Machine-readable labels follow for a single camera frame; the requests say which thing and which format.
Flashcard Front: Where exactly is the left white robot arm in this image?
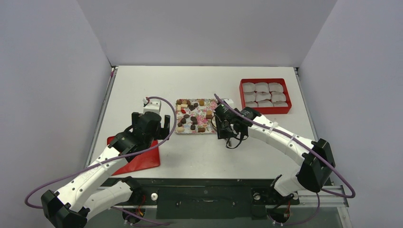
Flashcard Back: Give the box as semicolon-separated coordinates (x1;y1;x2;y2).
41;112;170;228

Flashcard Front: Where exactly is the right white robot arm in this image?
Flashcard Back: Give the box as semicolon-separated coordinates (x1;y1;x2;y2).
214;103;335;203

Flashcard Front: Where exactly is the dark leaf chocolate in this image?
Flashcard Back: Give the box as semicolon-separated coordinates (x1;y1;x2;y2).
190;116;198;124

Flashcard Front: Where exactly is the red chocolate box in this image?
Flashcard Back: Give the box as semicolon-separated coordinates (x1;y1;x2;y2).
239;78;292;114

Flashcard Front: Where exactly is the floral rectangular tray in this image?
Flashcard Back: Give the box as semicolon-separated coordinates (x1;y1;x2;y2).
175;98;218;135

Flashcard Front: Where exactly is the red box lid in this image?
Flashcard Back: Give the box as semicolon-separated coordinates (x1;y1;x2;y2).
113;147;161;176

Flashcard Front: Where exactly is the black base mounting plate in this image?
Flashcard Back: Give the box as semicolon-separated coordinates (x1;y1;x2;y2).
119;178;317;220

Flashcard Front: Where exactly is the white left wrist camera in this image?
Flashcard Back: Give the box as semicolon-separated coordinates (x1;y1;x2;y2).
143;97;161;114

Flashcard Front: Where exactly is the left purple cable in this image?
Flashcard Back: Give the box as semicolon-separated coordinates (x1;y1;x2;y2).
24;96;178;210

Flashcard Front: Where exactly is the purple cable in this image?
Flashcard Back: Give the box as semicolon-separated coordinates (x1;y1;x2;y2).
214;93;356;200
24;96;178;210

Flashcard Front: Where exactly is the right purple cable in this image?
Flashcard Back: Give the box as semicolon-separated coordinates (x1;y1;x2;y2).
214;93;356;200

